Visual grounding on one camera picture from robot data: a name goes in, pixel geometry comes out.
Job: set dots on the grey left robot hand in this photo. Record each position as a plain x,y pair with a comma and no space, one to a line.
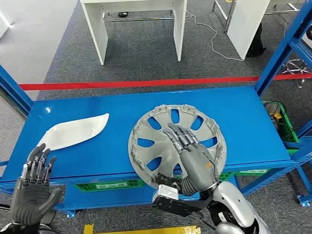
32,200

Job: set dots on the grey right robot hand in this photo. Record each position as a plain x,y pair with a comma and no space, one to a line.
197,164

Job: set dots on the grey plastic wheel hubcap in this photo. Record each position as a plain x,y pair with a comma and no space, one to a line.
158,150

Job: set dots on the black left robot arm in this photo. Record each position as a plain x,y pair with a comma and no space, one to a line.
24,230

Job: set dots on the white curved plastic part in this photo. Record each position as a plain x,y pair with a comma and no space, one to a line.
72,130

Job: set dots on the blue metal shelf rack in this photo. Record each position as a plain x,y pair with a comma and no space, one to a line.
97,155

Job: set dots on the yellow floor tape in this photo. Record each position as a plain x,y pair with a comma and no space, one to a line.
146,230

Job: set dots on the red floor tape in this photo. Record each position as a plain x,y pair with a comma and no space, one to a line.
122,84

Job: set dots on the black object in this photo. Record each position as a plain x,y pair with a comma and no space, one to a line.
255,45

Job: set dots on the white desk panel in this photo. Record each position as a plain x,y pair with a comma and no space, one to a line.
246,25

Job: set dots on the chrome stool base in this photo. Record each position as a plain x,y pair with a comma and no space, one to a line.
290,64

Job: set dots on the black power strip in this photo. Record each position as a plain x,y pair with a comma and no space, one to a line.
123,14

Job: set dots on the white desk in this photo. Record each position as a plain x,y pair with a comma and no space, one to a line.
97,35

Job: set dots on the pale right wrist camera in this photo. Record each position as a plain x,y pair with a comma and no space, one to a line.
165,193

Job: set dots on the steel table frame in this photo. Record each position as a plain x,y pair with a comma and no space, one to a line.
230,13

